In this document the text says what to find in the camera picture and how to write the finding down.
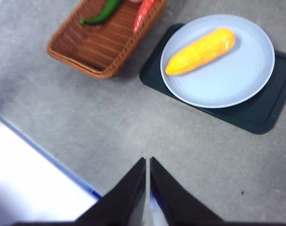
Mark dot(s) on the green chili pepper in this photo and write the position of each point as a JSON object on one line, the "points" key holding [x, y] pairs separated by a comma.
{"points": [[103, 14]]}

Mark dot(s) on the black rectangular tray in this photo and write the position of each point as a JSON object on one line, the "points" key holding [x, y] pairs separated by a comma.
{"points": [[263, 113]]}

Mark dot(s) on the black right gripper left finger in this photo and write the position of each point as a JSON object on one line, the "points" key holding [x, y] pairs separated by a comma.
{"points": [[124, 202]]}

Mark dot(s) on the yellow corn cob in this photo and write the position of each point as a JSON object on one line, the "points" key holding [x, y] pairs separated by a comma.
{"points": [[201, 50]]}

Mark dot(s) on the orange carrot with green leaves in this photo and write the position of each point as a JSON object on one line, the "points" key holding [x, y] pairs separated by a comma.
{"points": [[143, 16]]}

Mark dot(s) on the blue round plate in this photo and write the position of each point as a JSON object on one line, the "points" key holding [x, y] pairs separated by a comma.
{"points": [[218, 87]]}

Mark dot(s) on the brown woven wicker basket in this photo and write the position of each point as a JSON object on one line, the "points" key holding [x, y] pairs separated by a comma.
{"points": [[103, 47]]}

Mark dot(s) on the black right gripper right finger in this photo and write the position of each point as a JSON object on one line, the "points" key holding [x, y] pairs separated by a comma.
{"points": [[176, 204]]}

